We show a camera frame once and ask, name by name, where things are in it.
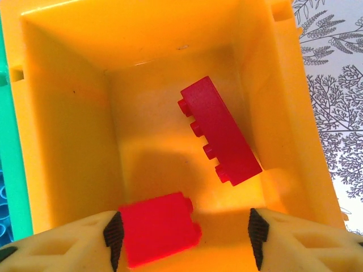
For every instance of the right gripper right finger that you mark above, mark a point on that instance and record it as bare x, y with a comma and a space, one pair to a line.
306, 249

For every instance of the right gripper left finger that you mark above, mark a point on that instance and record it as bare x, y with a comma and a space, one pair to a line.
56, 249

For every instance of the short red lego brick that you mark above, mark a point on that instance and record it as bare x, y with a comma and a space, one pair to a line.
156, 229

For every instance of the green plastic storage bin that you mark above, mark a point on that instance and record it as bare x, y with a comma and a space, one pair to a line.
12, 141

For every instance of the orange plastic storage bin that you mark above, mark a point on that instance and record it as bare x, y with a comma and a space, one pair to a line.
71, 127

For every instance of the long red lego brick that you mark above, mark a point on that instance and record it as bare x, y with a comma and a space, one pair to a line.
221, 127

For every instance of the floral patterned table mat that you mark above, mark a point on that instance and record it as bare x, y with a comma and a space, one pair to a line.
340, 85

